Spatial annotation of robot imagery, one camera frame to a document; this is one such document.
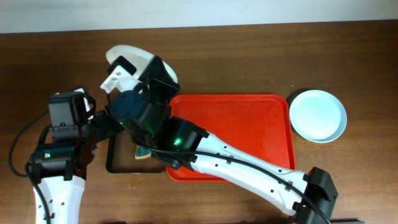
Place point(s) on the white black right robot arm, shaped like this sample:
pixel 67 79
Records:
pixel 306 197

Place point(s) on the black plastic tray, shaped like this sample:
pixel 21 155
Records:
pixel 121 156

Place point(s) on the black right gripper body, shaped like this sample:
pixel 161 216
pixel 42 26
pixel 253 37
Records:
pixel 160 86

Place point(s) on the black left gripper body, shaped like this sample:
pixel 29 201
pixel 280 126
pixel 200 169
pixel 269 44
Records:
pixel 101 119

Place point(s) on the light blue plate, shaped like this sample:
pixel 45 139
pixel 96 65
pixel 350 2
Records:
pixel 316 114

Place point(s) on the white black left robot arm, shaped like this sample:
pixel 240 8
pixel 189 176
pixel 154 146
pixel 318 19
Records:
pixel 58 166

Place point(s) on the mint green plate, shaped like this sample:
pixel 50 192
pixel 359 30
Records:
pixel 340 130

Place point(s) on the green yellow sponge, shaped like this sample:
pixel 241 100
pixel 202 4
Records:
pixel 142 153

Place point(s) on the red plastic tray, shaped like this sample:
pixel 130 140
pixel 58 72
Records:
pixel 257 124

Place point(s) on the cream white plate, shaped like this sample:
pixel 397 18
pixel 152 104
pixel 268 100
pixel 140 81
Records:
pixel 136 56

